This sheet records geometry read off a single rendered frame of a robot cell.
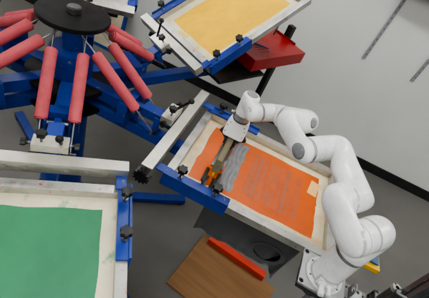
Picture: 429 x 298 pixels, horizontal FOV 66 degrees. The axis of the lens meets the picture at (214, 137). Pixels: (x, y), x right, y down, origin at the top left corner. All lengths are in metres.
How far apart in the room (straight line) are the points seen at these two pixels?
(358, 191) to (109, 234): 0.82
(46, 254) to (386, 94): 3.14
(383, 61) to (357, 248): 2.66
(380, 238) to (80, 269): 0.88
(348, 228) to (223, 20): 1.55
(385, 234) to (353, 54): 2.56
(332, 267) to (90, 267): 0.75
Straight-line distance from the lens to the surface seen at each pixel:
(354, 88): 3.55
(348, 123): 3.74
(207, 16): 2.21
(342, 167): 1.04
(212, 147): 1.66
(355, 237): 0.96
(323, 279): 1.18
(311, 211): 1.66
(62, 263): 1.20
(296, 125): 1.07
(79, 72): 1.51
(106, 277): 1.19
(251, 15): 2.18
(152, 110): 1.61
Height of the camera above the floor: 2.04
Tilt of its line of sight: 39 degrees down
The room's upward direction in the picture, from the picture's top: 24 degrees clockwise
